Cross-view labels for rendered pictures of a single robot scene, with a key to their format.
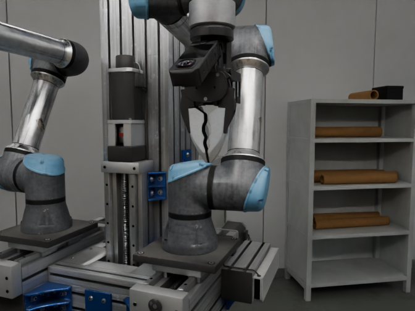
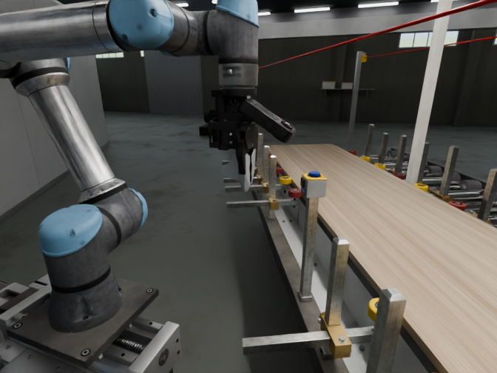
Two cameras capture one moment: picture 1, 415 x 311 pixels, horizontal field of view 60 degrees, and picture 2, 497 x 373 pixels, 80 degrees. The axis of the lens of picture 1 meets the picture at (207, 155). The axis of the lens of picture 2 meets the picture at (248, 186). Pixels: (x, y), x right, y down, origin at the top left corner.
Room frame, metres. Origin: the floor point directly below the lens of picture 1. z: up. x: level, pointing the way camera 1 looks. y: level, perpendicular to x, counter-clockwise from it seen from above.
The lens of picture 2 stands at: (0.58, 0.60, 1.53)
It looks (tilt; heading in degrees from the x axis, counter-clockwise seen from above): 19 degrees down; 270
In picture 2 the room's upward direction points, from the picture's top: straight up
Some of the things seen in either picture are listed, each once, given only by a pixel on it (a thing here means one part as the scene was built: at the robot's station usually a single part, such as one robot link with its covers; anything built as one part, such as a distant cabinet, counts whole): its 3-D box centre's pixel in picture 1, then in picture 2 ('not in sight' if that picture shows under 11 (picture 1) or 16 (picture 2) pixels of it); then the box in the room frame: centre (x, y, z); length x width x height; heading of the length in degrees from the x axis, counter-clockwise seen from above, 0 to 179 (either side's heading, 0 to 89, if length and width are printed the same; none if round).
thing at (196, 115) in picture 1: (204, 134); (234, 172); (0.61, 0.01, 1.35); 0.06 x 0.03 x 0.09; 160
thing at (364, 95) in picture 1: (362, 96); not in sight; (2.99, -1.27, 1.59); 0.30 x 0.08 x 0.08; 10
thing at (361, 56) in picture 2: not in sight; (355, 109); (-0.52, -2.55, 1.25); 0.09 x 0.08 x 1.10; 96
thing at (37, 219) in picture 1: (46, 211); not in sight; (1.12, 0.51, 1.09); 0.15 x 0.15 x 0.10
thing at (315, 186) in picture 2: not in sight; (313, 186); (0.35, -0.39, 1.18); 0.07 x 0.07 x 0.08; 6
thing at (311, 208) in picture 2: not in sight; (308, 249); (0.35, -0.39, 0.92); 0.05 x 0.05 x 0.45; 6
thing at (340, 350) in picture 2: not in sight; (333, 333); (0.32, -0.11, 0.81); 0.14 x 0.06 x 0.05; 96
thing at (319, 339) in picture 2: not in sight; (315, 340); (0.38, -0.08, 0.80); 0.44 x 0.03 x 0.04; 6
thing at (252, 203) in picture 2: not in sight; (262, 203); (0.49, -1.08, 0.83); 0.44 x 0.03 x 0.04; 6
